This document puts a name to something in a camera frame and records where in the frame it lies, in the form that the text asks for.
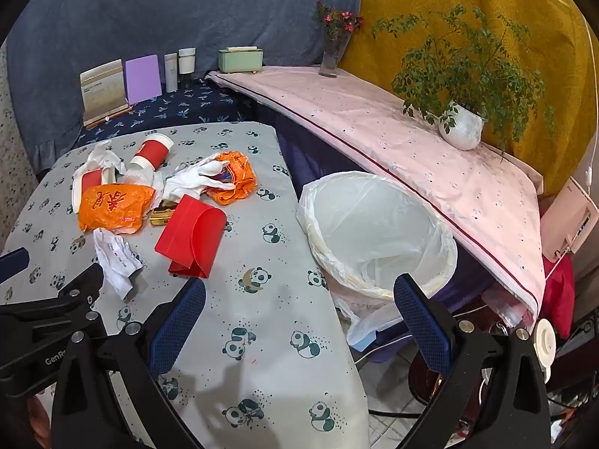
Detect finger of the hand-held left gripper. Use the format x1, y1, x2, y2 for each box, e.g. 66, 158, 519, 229
0, 263, 106, 335
0, 247, 30, 285

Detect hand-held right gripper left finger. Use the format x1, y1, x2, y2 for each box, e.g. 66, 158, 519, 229
51, 278, 207, 449

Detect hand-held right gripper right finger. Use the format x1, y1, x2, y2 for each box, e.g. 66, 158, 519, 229
393, 274, 553, 449

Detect white lined trash bin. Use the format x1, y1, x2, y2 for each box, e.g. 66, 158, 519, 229
296, 171, 458, 351

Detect white paper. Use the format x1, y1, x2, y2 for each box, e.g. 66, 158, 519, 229
92, 227, 143, 300

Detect red paper box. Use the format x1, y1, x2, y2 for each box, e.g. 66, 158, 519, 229
154, 195, 228, 280

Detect orange bag with red print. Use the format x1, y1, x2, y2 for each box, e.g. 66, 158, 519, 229
77, 184, 156, 235

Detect small gold item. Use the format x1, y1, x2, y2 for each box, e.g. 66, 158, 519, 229
149, 201, 176, 227

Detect crushed red paper cup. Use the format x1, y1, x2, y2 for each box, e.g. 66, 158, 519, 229
71, 168, 117, 211

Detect round white waste bin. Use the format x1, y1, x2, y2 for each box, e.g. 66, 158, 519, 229
304, 173, 458, 301

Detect orange bag with colourful print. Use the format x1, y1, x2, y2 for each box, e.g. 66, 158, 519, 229
206, 150, 258, 205

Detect panda printed cloth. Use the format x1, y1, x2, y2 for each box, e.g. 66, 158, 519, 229
0, 122, 375, 449

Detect white round device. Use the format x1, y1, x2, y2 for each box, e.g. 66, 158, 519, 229
533, 319, 557, 382

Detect red cloth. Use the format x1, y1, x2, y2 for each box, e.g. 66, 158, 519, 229
543, 253, 576, 337

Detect wooden book stand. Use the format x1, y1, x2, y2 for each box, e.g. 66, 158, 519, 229
83, 102, 134, 130

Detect pink electric kettle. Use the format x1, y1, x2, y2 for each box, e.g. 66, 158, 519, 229
540, 175, 599, 263

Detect cream booklet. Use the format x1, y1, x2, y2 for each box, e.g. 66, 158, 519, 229
79, 59, 125, 115

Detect white ribbed plant pot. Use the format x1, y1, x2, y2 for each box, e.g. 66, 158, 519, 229
437, 101, 487, 151

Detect purple cloth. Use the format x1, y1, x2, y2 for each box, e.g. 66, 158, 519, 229
255, 107, 492, 366

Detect pink printed cloth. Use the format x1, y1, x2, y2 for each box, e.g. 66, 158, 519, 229
206, 66, 546, 323

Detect dark blue leaf-print cloth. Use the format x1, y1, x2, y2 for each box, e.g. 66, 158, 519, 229
70, 77, 256, 148

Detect purple card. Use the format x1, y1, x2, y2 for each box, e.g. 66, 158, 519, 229
125, 55, 163, 105

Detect white cosmetic jar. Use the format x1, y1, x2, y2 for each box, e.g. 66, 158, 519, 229
178, 48, 196, 86

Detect green leafy plant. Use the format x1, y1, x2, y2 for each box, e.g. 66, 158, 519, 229
372, 4, 555, 160

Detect green tissue box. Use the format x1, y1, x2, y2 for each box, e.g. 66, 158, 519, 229
218, 47, 264, 76

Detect blue-grey backdrop cloth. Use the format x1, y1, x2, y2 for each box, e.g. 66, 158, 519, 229
4, 0, 366, 174

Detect pink flowers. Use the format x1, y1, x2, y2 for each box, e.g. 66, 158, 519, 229
313, 1, 365, 38

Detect yellow backdrop cloth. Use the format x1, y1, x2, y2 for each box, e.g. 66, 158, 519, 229
337, 0, 597, 197

